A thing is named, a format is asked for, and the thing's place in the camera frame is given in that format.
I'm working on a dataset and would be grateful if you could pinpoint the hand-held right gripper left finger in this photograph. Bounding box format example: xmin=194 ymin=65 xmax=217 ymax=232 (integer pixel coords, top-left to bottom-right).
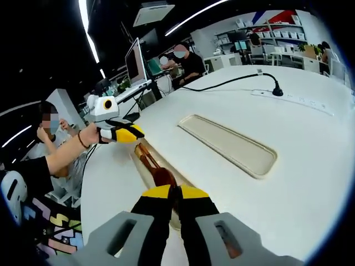
xmin=69 ymin=185 xmax=175 ymax=266

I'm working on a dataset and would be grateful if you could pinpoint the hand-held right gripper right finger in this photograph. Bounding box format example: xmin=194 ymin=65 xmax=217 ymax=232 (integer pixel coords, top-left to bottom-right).
xmin=176 ymin=186 xmax=305 ymax=266

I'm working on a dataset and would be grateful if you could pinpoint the slender brown wooden utensil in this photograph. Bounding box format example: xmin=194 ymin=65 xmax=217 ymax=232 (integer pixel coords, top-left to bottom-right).
xmin=140 ymin=144 xmax=167 ymax=172

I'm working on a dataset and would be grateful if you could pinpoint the brown wooden spoon utensil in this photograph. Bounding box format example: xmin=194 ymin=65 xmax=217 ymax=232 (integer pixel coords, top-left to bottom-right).
xmin=134 ymin=142 xmax=181 ymax=222

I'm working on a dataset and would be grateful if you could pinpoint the beige cutlery case lid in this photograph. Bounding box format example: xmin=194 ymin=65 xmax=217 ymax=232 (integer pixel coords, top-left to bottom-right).
xmin=177 ymin=114 xmax=278 ymax=180

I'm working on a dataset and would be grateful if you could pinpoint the person's left hand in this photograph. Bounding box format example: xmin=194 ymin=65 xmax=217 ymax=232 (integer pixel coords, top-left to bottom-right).
xmin=82 ymin=124 xmax=102 ymax=148

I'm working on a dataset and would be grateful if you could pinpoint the small green desk plant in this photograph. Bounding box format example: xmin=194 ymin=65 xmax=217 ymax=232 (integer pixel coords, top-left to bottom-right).
xmin=116 ymin=78 xmax=131 ymax=94

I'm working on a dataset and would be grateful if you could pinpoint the open white laptop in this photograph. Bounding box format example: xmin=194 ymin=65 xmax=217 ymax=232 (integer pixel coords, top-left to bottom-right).
xmin=110 ymin=37 xmax=153 ymax=104

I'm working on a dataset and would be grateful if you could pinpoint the white ceiling light strip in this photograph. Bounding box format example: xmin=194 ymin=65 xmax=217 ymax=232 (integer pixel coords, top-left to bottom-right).
xmin=165 ymin=0 xmax=231 ymax=37
xmin=78 ymin=0 xmax=101 ymax=64

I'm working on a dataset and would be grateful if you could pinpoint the black patterned shirt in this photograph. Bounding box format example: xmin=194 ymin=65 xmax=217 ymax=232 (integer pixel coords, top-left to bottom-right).
xmin=0 ymin=156 xmax=85 ymax=266

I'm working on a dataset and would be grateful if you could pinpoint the ceiling air conditioner unit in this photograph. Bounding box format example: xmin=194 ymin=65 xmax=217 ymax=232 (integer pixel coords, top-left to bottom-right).
xmin=133 ymin=1 xmax=175 ymax=28

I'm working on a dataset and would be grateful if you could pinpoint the white chest device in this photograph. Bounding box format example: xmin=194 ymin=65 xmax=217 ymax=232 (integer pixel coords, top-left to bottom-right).
xmin=0 ymin=170 xmax=28 ymax=226

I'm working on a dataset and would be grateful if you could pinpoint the white table socket panel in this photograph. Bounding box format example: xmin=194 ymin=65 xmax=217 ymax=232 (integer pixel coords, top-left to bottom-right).
xmin=251 ymin=88 xmax=335 ymax=115

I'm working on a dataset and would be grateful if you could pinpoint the storage shelf with white boxes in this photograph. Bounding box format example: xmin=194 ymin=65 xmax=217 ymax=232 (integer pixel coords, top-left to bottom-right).
xmin=215 ymin=16 xmax=308 ymax=53

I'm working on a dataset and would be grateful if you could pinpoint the brown beaded bracelet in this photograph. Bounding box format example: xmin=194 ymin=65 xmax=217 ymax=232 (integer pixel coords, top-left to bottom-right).
xmin=77 ymin=130 xmax=91 ymax=150

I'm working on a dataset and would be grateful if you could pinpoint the black power cable with plug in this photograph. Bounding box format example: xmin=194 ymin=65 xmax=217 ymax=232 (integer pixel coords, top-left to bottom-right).
xmin=179 ymin=72 xmax=284 ymax=97

